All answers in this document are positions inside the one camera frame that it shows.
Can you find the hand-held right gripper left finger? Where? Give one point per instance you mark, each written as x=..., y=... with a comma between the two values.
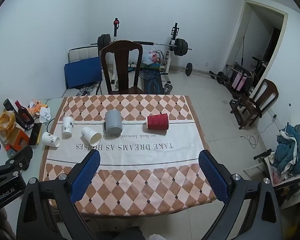
x=86, y=177

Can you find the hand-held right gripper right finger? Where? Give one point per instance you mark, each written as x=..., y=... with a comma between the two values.
x=212, y=177

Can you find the white paper cup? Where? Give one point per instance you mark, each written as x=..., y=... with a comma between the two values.
x=90, y=135
x=68, y=126
x=50, y=139

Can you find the grey cup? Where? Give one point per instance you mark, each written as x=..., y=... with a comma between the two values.
x=113, y=122

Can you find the red ribbed paper cup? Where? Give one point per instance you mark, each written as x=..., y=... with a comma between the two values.
x=157, y=122

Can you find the orange cardboard box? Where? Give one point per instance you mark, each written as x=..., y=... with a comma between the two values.
x=18, y=138

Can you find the orange plastic bag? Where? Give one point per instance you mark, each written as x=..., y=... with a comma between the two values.
x=5, y=125

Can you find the black smartphone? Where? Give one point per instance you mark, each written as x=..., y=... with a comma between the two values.
x=35, y=133

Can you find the dark red bottle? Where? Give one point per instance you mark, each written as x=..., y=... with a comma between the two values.
x=23, y=113

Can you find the black bottle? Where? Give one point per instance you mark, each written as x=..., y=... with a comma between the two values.
x=10, y=106

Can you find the crumpled white tissue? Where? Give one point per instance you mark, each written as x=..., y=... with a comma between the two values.
x=45, y=114

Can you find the orange snack wrapper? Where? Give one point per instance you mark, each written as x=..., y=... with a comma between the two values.
x=34, y=108

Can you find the checkered printed tablecloth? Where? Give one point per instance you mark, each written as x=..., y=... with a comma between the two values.
x=145, y=155

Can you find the laundry cart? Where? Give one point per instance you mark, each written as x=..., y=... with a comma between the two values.
x=280, y=187

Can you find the pile of blue clothes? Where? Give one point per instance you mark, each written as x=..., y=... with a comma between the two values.
x=291, y=152

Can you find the dark wooden chair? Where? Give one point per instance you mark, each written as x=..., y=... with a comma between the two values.
x=255, y=102
x=121, y=62

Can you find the black dumbbell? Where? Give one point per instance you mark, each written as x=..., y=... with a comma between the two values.
x=220, y=77

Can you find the blue folding chair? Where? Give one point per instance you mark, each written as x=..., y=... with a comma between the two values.
x=82, y=72

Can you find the small barbell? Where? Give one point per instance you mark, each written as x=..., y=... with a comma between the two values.
x=188, y=69

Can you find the white weight bench rack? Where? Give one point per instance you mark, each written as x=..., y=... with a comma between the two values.
x=171, y=52

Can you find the long barbell with black plates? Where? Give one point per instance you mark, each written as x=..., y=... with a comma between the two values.
x=181, y=47

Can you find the white red plastic bag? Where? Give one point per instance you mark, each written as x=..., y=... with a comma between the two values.
x=152, y=57

